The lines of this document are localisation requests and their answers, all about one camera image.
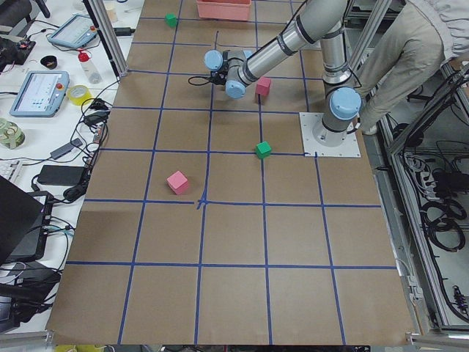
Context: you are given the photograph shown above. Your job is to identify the green cube centre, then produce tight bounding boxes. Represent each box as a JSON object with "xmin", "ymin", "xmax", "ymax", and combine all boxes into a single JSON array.
[{"xmin": 255, "ymin": 141, "xmax": 272, "ymax": 160}]

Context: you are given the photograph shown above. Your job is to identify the aluminium frame post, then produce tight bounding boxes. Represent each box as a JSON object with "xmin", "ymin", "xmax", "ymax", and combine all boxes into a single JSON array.
[{"xmin": 82, "ymin": 0, "xmax": 128, "ymax": 78}]

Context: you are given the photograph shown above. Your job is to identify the green cube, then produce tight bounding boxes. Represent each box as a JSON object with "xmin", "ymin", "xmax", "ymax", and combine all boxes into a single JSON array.
[
  {"xmin": 165, "ymin": 13, "xmax": 178, "ymax": 28},
  {"xmin": 255, "ymin": 141, "xmax": 272, "ymax": 160}
]

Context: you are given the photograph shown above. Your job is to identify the black bowl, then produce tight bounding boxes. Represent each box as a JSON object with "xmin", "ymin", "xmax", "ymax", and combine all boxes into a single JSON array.
[{"xmin": 40, "ymin": 55, "xmax": 58, "ymax": 70}]

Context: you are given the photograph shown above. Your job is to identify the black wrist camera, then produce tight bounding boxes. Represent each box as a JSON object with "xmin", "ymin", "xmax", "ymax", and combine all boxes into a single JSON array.
[{"xmin": 209, "ymin": 72, "xmax": 226, "ymax": 86}]

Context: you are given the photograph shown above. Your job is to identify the yellow tape roll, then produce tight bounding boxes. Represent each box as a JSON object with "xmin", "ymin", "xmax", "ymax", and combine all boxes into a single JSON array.
[{"xmin": 67, "ymin": 85, "xmax": 92, "ymax": 106}]

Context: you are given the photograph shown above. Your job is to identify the teach pendant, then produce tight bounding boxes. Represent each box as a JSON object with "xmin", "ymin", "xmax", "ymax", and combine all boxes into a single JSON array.
[
  {"xmin": 10, "ymin": 71, "xmax": 70, "ymax": 117},
  {"xmin": 48, "ymin": 14, "xmax": 97, "ymax": 49}
]

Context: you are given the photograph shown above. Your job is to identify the pink bin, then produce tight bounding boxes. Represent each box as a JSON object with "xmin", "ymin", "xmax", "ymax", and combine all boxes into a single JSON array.
[{"xmin": 196, "ymin": 0, "xmax": 251, "ymax": 21}]

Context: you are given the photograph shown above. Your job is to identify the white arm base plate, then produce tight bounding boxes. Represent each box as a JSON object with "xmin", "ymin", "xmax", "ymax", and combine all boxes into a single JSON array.
[{"xmin": 299, "ymin": 112, "xmax": 361, "ymax": 158}]

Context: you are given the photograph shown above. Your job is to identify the coiled black cables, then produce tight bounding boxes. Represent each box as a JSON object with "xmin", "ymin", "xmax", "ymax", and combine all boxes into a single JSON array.
[{"xmin": 417, "ymin": 197, "xmax": 468, "ymax": 254}]

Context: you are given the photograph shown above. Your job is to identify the green tape rolls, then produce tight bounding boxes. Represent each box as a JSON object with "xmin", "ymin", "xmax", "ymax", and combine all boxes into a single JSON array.
[{"xmin": 0, "ymin": 118, "xmax": 26, "ymax": 150}]

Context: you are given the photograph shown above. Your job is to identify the person in grey clothes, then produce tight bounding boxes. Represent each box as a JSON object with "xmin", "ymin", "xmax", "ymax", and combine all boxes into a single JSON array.
[{"xmin": 357, "ymin": 0, "xmax": 468, "ymax": 135}]

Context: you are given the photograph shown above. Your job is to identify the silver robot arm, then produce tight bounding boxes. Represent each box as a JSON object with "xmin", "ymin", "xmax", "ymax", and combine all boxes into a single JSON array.
[{"xmin": 204, "ymin": 1, "xmax": 362, "ymax": 147}]

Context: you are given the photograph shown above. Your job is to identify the black power adapter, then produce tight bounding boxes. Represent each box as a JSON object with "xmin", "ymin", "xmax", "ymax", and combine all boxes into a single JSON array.
[{"xmin": 37, "ymin": 165, "xmax": 86, "ymax": 186}]

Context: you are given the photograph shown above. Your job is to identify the lower teach pendant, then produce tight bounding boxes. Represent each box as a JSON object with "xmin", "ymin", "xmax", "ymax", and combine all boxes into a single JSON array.
[{"xmin": 10, "ymin": 71, "xmax": 70, "ymax": 117}]

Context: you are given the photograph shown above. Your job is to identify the clear bottle red cap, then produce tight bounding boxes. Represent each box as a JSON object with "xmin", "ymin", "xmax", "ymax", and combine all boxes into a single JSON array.
[{"xmin": 78, "ymin": 51, "xmax": 102, "ymax": 84}]

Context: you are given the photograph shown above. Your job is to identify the green cube far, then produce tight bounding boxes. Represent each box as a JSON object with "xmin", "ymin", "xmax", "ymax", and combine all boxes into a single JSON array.
[{"xmin": 165, "ymin": 13, "xmax": 178, "ymax": 28}]

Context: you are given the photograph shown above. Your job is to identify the upper teach pendant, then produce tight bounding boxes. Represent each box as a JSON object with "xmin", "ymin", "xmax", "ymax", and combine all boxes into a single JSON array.
[{"xmin": 48, "ymin": 14, "xmax": 97, "ymax": 49}]

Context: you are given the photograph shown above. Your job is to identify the pink cube front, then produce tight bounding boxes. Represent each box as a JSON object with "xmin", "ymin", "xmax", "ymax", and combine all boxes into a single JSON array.
[{"xmin": 166, "ymin": 171, "xmax": 189, "ymax": 195}]

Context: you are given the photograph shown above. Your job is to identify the pink cube near arm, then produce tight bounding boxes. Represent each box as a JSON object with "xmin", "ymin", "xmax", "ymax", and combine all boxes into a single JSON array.
[{"xmin": 255, "ymin": 76, "xmax": 272, "ymax": 104}]

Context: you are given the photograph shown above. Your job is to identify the black laptop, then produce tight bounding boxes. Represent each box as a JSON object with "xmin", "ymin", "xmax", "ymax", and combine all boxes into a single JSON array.
[{"xmin": 1, "ymin": 177, "xmax": 53, "ymax": 264}]

